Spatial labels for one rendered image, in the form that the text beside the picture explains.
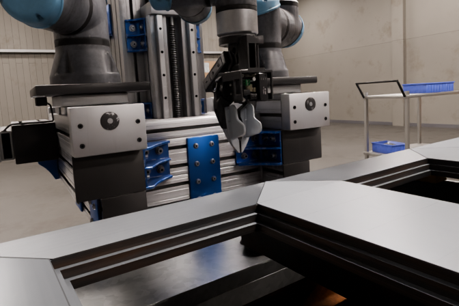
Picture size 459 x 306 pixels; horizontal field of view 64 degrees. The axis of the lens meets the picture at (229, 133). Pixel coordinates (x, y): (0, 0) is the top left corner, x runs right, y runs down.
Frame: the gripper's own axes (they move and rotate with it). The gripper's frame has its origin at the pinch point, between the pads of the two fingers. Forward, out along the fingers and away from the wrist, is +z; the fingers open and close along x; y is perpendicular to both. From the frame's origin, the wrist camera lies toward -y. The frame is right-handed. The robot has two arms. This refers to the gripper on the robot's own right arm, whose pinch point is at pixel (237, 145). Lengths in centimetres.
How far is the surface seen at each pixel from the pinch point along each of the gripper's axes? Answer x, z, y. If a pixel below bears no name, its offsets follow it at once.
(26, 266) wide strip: -38.1, 5.6, 18.3
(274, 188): -2.7, 5.5, 13.8
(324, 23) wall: 818, -201, -701
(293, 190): -1.2, 5.5, 16.4
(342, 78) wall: 815, -38, -639
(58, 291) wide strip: -36.3, 5.6, 25.6
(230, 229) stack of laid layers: -14.9, 7.6, 19.0
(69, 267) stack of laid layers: -34.4, 6.7, 18.7
